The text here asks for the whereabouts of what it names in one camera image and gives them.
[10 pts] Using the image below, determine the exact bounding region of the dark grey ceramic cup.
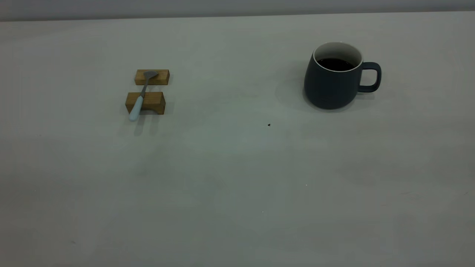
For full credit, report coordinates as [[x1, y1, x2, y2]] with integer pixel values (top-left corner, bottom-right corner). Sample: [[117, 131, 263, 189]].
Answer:
[[304, 42, 382, 110]]

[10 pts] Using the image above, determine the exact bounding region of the metal spoon with white handle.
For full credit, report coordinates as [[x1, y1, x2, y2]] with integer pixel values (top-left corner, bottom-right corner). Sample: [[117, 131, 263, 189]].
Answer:
[[128, 70, 159, 122]]

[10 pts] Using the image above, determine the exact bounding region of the arched wooden block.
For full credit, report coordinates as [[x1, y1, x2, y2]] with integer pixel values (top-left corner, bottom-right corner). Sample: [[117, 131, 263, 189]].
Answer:
[[125, 91, 166, 115]]

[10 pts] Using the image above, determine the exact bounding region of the flat rectangular wooden block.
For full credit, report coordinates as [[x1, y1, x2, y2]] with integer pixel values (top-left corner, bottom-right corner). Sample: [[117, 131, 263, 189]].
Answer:
[[134, 69, 170, 86]]

